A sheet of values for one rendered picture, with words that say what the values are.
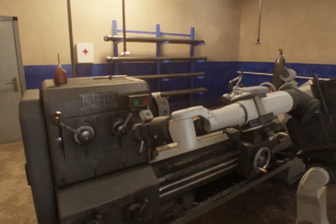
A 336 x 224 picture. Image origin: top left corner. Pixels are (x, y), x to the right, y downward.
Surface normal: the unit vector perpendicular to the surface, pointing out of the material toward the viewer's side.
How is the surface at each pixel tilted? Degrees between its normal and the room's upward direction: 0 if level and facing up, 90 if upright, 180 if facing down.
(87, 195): 32
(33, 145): 90
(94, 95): 90
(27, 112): 46
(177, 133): 91
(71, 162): 90
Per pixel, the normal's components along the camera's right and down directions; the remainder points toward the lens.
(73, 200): 0.28, -0.74
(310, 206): -0.77, 0.13
